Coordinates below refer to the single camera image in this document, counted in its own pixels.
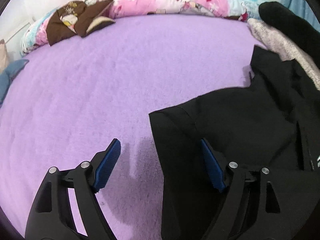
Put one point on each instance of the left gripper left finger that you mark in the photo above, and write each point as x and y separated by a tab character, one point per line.
66	207

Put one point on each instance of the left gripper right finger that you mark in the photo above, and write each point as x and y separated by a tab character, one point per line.
257	200

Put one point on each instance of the black ERKE jacket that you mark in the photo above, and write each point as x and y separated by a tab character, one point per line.
274	121

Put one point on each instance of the purple bed sheet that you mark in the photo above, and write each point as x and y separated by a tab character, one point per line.
74	97

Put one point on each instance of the blue pillow with orange prints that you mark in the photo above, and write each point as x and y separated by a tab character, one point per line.
8	75

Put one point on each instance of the beige pillow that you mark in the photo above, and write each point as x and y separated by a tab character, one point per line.
4	56

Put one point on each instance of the grey fuzzy folded garment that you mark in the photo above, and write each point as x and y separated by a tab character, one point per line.
277	42

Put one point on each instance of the black folded garment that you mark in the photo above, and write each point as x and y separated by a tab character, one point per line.
294	27

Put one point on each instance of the brown printed garment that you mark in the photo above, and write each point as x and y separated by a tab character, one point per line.
76	18

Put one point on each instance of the pink floral quilt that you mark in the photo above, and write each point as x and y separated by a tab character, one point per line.
240	10

